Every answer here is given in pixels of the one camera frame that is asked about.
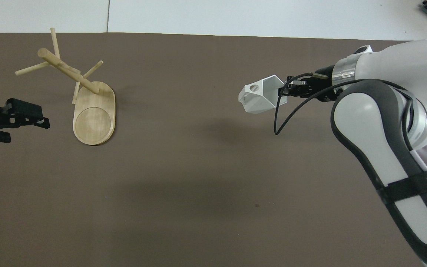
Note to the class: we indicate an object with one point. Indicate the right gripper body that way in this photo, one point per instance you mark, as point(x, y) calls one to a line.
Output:
point(323, 94)

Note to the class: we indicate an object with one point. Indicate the white angular cup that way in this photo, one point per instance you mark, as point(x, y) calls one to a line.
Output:
point(261, 98)

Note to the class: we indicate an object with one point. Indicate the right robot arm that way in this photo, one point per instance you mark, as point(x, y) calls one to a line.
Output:
point(384, 122)

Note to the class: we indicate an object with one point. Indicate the wooden cup rack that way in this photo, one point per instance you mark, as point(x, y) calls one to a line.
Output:
point(94, 118)

